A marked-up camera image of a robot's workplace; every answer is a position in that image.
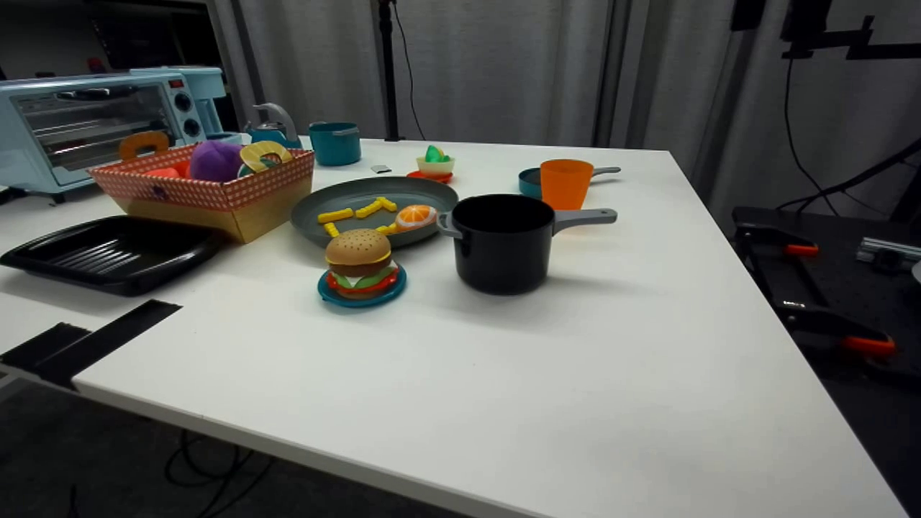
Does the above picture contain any yellow ring toy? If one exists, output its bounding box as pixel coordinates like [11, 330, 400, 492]
[236, 139, 293, 179]

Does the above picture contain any black vertical pole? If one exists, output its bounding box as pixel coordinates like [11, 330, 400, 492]
[371, 0, 407, 143]

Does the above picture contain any small red plate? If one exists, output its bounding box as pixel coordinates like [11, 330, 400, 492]
[407, 168, 455, 188]

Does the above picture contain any brown pretzel toy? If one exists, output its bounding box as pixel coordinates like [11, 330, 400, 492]
[116, 126, 172, 164]

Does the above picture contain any teal pot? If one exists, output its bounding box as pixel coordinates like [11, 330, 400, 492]
[306, 119, 367, 171]

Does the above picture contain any black pot with grey handle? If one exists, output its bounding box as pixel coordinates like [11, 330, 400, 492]
[434, 194, 620, 296]

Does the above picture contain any purple toy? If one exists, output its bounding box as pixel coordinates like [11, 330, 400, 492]
[187, 139, 244, 184]

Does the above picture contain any toy fried egg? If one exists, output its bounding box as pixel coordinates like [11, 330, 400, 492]
[396, 201, 440, 233]

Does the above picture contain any black low platform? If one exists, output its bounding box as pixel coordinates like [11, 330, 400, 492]
[728, 201, 921, 407]

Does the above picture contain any black tray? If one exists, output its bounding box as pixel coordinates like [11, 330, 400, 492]
[0, 212, 229, 296]

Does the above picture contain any small teal saucer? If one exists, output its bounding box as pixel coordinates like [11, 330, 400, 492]
[315, 261, 408, 315]

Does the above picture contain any toy burger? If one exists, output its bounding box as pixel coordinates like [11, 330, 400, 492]
[324, 224, 400, 302]

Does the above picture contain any red patterned cardboard basket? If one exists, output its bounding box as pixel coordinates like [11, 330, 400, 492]
[86, 142, 316, 246]

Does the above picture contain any black clamp orange handle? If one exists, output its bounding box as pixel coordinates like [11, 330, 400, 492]
[775, 296, 902, 364]
[735, 223, 826, 266]

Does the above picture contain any orange plastic cup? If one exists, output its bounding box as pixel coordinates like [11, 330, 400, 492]
[538, 156, 598, 212]

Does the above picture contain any light blue toaster oven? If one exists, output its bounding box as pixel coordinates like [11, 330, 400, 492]
[0, 64, 231, 198]

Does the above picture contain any dark green frying pan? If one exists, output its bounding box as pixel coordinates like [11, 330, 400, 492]
[288, 172, 460, 253]

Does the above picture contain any green yellow toy corn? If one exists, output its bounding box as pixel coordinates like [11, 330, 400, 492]
[416, 142, 459, 179]

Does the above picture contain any black camera boom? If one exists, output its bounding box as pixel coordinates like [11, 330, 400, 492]
[781, 0, 921, 64]

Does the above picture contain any black tape strip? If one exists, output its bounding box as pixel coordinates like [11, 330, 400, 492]
[0, 319, 95, 371]
[37, 296, 185, 391]

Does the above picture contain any teal kettle grey handle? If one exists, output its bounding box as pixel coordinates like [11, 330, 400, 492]
[243, 97, 302, 152]

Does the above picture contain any red toy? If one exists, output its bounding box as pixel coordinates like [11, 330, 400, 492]
[141, 158, 193, 184]

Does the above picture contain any grey device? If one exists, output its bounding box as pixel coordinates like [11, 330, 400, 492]
[855, 235, 921, 287]

